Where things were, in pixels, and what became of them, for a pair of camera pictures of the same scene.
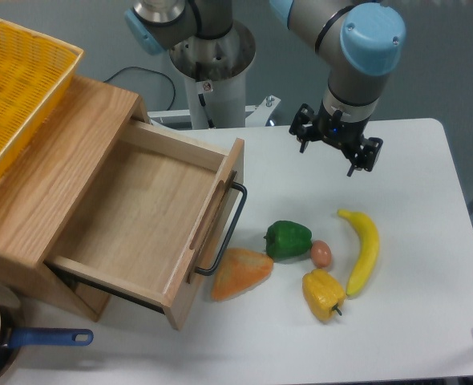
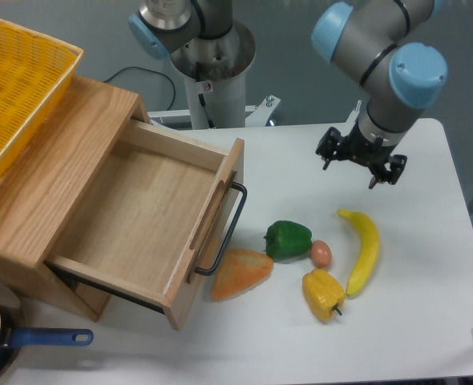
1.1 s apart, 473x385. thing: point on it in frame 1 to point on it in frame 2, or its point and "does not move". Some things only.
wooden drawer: [151, 221] does not move
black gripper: [334, 128] to [374, 154]
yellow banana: [368, 253] does not move
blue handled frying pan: [2, 334] does not move
